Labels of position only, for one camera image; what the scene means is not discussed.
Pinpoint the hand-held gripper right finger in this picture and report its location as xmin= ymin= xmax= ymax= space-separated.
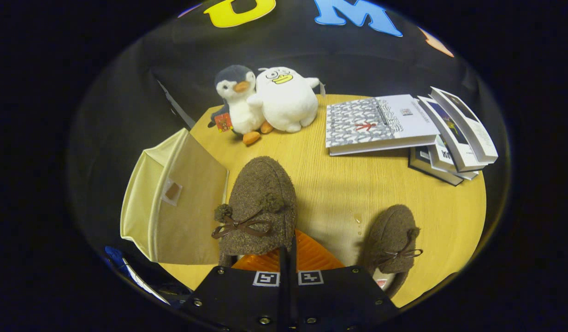
xmin=291 ymin=230 xmax=401 ymax=332

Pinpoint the white side desk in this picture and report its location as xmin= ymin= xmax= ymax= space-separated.
xmin=122 ymin=257 xmax=172 ymax=306

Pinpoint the white portrait cover book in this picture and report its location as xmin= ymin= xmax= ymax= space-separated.
xmin=429 ymin=87 xmax=499 ymax=164

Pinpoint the grey patterned cover book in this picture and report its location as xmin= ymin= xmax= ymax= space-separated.
xmin=325 ymin=95 xmax=440 ymax=156

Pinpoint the beige fabric storage box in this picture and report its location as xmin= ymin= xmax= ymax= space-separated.
xmin=120 ymin=128 xmax=230 ymax=266

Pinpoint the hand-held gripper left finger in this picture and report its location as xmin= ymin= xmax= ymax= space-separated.
xmin=180 ymin=247 xmax=289 ymax=332

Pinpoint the blue cloth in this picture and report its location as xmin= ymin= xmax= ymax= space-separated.
xmin=104 ymin=246 xmax=128 ymax=273

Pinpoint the white book under stack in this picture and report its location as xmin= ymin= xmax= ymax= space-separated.
xmin=429 ymin=138 xmax=479 ymax=180

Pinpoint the dark cover book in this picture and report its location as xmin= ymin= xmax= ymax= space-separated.
xmin=408 ymin=147 xmax=464 ymax=186

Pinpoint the brown fuzzy bow shoe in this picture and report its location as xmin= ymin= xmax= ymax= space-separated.
xmin=212 ymin=156 xmax=297 ymax=268
xmin=358 ymin=204 xmax=424 ymax=299

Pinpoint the grey white penguin plush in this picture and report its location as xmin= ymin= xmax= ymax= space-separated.
xmin=207 ymin=65 xmax=274 ymax=146

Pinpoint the white duck plush toy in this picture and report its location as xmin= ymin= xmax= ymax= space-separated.
xmin=247 ymin=67 xmax=321 ymax=133

